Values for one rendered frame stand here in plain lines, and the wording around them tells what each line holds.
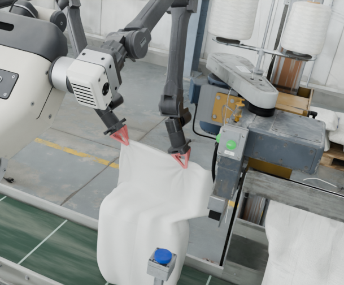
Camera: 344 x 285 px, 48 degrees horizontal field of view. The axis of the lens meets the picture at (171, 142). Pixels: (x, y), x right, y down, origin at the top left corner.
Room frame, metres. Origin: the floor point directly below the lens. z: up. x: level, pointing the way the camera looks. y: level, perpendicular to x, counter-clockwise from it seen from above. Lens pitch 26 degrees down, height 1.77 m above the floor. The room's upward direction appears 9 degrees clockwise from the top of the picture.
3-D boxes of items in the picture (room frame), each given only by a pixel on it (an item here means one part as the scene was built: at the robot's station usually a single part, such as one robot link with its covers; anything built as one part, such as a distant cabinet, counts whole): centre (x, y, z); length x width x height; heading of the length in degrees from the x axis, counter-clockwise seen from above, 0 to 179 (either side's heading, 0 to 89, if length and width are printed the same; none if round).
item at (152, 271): (1.01, -0.03, 0.81); 0.08 x 0.08 x 0.06; 72
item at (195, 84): (1.59, -0.08, 1.25); 0.10 x 0.08 x 0.12; 7
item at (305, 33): (1.38, -0.40, 1.61); 0.15 x 0.14 x 0.17; 72
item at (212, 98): (1.50, -0.23, 1.23); 0.28 x 0.07 x 0.16; 72
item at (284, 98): (1.50, -0.41, 1.18); 0.34 x 0.25 x 0.31; 162
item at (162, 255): (1.01, -0.03, 0.84); 0.06 x 0.06 x 0.02
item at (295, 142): (1.17, -0.34, 1.21); 0.30 x 0.25 x 0.30; 72
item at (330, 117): (3.92, -1.40, 0.44); 0.66 x 0.42 x 0.14; 69
